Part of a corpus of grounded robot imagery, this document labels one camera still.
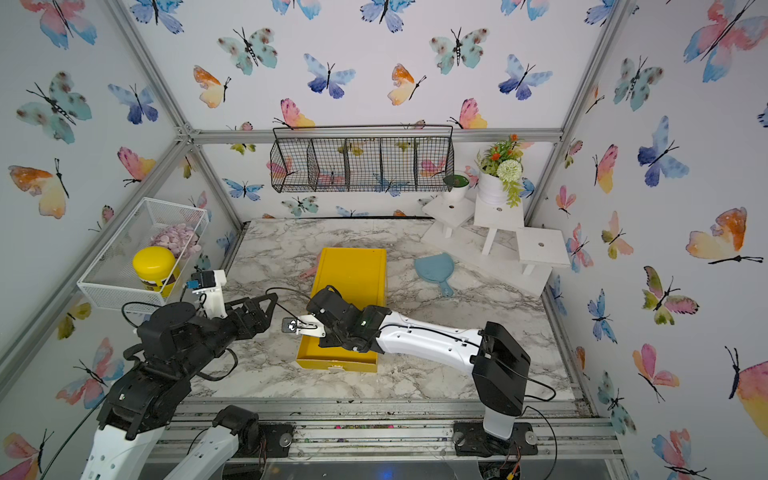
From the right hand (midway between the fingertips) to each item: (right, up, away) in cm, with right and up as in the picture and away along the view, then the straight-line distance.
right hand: (322, 312), depth 76 cm
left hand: (-9, +6, -12) cm, 16 cm away
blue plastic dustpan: (+33, +10, +32) cm, 47 cm away
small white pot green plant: (+38, +36, +22) cm, 57 cm away
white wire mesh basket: (-44, +10, -10) cm, 46 cm away
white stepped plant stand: (+52, +19, +28) cm, 62 cm away
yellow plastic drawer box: (+9, +9, +3) cm, 13 cm away
